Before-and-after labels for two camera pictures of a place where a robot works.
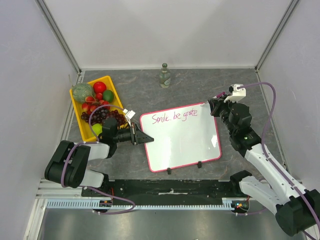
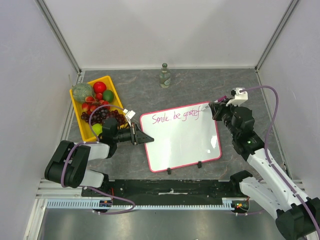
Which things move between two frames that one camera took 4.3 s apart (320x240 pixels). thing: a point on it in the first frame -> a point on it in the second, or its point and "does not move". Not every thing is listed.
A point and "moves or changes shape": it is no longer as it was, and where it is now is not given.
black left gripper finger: (139, 133) does not move
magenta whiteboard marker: (219, 95) moves or changes shape
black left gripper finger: (142, 137) does not move
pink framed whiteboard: (182, 136) does not move
